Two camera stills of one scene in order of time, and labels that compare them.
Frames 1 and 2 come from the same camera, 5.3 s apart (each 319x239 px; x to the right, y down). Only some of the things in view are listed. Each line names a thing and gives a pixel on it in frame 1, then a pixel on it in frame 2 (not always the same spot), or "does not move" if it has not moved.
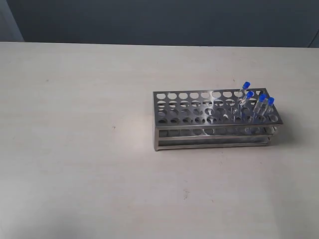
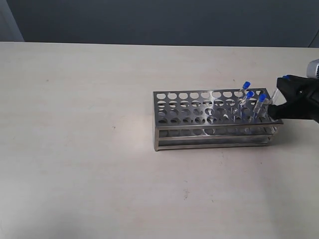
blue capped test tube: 245,86 does not move
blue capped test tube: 270,102 to 278,98
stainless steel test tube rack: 214,118 does not move
